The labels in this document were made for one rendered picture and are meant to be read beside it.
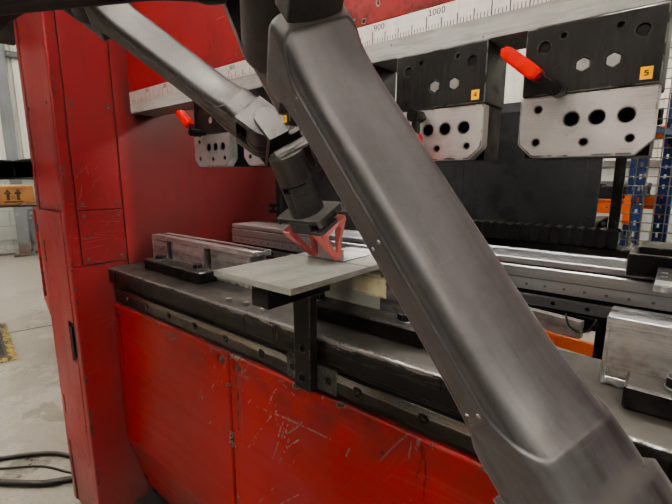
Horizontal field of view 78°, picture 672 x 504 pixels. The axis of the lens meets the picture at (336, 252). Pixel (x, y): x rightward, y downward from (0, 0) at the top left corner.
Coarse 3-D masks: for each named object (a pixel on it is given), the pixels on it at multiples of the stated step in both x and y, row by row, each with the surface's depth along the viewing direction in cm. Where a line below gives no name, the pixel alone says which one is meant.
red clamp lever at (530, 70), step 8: (504, 48) 53; (512, 48) 53; (504, 56) 53; (512, 56) 52; (520, 56) 52; (512, 64) 53; (520, 64) 52; (528, 64) 51; (536, 64) 51; (520, 72) 52; (528, 72) 52; (536, 72) 51; (536, 80) 52; (544, 80) 51; (552, 80) 50; (552, 88) 50; (560, 88) 49; (552, 96) 51; (560, 96) 51
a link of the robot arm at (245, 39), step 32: (0, 0) 26; (32, 0) 27; (64, 0) 28; (96, 0) 29; (128, 0) 29; (160, 0) 30; (192, 0) 31; (224, 0) 32; (256, 0) 27; (256, 32) 29; (256, 64) 31
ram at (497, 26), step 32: (352, 0) 71; (384, 0) 67; (416, 0) 64; (448, 0) 61; (576, 0) 51; (608, 0) 49; (640, 0) 47; (192, 32) 101; (224, 32) 94; (448, 32) 61; (480, 32) 58; (512, 32) 56; (128, 64) 123; (224, 64) 95; (384, 64) 71; (160, 96) 115
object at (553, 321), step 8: (536, 312) 222; (544, 312) 220; (552, 312) 232; (544, 320) 219; (552, 320) 216; (560, 320) 212; (568, 320) 209; (576, 320) 207; (584, 320) 219; (592, 320) 216; (544, 328) 219; (552, 328) 216; (560, 328) 213; (568, 328) 210; (576, 328) 207; (584, 328) 216; (592, 328) 217; (576, 336) 207
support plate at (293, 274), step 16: (288, 256) 79; (304, 256) 79; (368, 256) 79; (224, 272) 65; (240, 272) 65; (256, 272) 65; (272, 272) 65; (288, 272) 65; (304, 272) 65; (320, 272) 65; (336, 272) 65; (352, 272) 66; (272, 288) 58; (288, 288) 56; (304, 288) 58
